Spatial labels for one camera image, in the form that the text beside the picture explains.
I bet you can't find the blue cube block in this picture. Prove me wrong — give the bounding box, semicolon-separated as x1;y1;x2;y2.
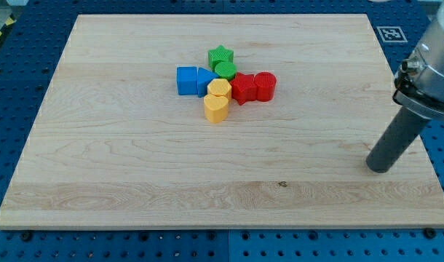
176;66;197;95

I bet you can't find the red star block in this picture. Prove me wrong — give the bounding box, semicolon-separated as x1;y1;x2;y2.
230;72;258;106

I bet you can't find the light wooden board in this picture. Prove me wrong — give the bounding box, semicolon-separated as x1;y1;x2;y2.
0;14;444;230

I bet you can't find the blue triangle block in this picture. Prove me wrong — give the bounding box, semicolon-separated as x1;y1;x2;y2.
197;68;219;98

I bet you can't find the red cylinder block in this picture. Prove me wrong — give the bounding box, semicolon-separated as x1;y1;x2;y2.
254;72;277;102

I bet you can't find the white fiducial marker tag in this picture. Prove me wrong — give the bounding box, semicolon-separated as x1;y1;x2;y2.
376;25;408;43

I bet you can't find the green star block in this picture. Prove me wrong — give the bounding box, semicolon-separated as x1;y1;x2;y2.
207;45;234;71

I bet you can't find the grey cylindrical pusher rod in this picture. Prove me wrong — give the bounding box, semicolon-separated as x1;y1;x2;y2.
365;107;429;173

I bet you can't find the yellow heart block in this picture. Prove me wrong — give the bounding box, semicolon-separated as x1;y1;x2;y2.
203;94;229;124

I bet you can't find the yellow hexagon block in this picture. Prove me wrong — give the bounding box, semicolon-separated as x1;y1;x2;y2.
207;79;232;100

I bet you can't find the green cylinder block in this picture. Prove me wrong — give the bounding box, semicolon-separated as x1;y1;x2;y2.
214;61;237;82

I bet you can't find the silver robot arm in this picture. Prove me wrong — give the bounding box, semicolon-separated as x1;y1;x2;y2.
365;2;444;173

